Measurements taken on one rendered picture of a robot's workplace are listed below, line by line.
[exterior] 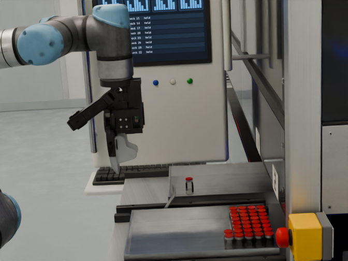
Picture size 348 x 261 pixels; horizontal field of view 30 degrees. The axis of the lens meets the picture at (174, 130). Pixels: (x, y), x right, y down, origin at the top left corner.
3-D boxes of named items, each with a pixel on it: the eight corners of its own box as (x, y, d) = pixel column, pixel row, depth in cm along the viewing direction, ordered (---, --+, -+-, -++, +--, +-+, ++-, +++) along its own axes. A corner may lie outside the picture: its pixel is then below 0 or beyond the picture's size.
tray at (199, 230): (264, 216, 167) (263, 203, 166) (279, 262, 142) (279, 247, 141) (132, 222, 168) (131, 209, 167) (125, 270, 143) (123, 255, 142)
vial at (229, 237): (234, 251, 148) (233, 232, 147) (234, 255, 146) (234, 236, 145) (224, 251, 148) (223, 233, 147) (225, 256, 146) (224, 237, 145)
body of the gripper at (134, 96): (142, 136, 137) (139, 80, 134) (102, 138, 138) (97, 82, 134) (145, 127, 145) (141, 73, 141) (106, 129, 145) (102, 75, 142)
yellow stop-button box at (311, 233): (323, 244, 132) (323, 211, 130) (332, 260, 125) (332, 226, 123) (286, 246, 132) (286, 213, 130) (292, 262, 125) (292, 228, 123)
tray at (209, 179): (279, 171, 200) (279, 160, 199) (294, 202, 175) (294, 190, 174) (169, 176, 201) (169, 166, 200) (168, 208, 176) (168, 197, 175)
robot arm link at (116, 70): (94, 61, 133) (99, 56, 141) (96, 84, 135) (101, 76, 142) (131, 60, 133) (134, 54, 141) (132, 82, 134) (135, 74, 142)
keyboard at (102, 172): (209, 167, 231) (208, 160, 231) (211, 180, 218) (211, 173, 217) (97, 172, 232) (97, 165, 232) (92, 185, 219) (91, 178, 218)
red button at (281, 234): (293, 242, 130) (293, 223, 129) (296, 250, 126) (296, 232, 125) (274, 243, 130) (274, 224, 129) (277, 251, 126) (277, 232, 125)
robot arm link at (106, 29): (94, 4, 139) (133, 2, 137) (99, 55, 141) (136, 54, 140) (83, 7, 131) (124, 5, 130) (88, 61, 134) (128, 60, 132)
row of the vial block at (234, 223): (237, 222, 164) (237, 205, 162) (245, 255, 146) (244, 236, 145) (229, 223, 164) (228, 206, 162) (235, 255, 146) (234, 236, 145)
